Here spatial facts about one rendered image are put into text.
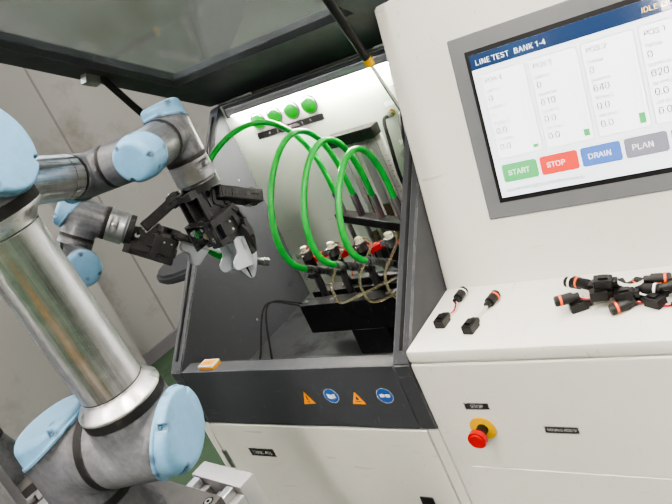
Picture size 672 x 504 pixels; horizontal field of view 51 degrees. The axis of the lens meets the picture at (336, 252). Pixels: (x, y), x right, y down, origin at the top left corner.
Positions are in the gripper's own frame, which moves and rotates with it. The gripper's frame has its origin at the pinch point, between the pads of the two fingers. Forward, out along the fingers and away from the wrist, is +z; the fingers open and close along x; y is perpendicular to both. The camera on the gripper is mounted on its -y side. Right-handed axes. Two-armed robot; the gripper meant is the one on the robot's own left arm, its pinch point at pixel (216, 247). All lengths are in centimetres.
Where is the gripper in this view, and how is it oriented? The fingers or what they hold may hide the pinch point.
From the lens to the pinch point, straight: 164.3
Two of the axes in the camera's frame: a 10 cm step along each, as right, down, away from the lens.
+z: 9.2, 3.0, 2.6
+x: 2.7, 0.0, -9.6
